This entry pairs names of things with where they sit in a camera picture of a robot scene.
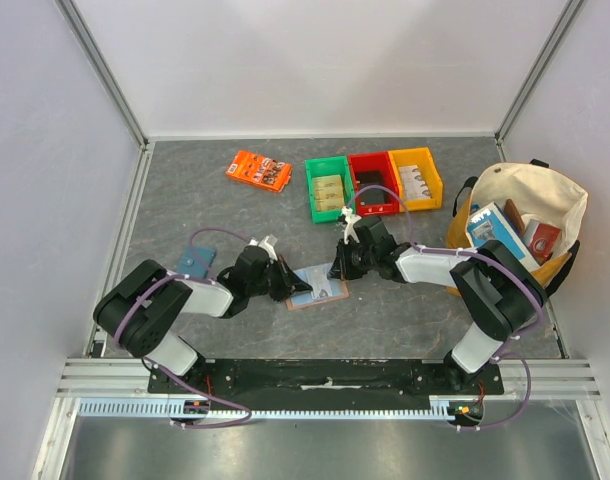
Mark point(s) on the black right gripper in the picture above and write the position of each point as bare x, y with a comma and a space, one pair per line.
341, 261

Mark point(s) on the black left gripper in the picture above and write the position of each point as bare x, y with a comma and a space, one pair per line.
290, 282

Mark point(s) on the gold cards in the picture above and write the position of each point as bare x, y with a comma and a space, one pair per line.
328, 193

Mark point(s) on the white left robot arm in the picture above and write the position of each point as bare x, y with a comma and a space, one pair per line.
139, 312

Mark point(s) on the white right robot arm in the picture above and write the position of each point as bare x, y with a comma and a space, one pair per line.
500, 294

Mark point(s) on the black card in red bin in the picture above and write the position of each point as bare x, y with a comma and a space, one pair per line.
371, 196

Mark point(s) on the teal card wallet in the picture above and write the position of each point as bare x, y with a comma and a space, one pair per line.
197, 262

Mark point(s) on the white cards in yellow bin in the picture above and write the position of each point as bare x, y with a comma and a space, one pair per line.
413, 183

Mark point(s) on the green plastic bin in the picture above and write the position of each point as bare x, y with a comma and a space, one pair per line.
318, 167

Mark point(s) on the red plastic bin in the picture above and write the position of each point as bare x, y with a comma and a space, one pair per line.
374, 169

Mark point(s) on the orange snack box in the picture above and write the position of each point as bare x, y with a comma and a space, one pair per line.
259, 171

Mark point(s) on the yellow plastic bin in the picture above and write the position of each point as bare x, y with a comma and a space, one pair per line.
422, 157

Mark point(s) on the blue razor box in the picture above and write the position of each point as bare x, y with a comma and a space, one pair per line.
489, 223

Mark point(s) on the brown wallet in bag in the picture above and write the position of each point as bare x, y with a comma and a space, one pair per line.
513, 215

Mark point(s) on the red box in bag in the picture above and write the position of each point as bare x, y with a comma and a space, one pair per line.
540, 239

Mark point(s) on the cream and mustard tote bag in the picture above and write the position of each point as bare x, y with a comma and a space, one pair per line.
539, 193

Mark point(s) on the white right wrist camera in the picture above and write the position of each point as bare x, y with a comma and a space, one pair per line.
350, 219

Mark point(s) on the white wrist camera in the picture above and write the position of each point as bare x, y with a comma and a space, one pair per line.
267, 244
350, 219

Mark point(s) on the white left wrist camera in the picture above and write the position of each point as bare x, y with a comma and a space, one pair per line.
267, 244

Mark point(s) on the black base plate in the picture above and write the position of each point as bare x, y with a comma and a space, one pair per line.
338, 384

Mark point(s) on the aluminium corner post left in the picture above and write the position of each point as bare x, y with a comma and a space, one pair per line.
92, 51

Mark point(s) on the aluminium corner post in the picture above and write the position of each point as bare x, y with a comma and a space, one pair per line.
546, 54
92, 51

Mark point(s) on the aluminium corner post right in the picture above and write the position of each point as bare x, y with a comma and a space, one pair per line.
546, 54

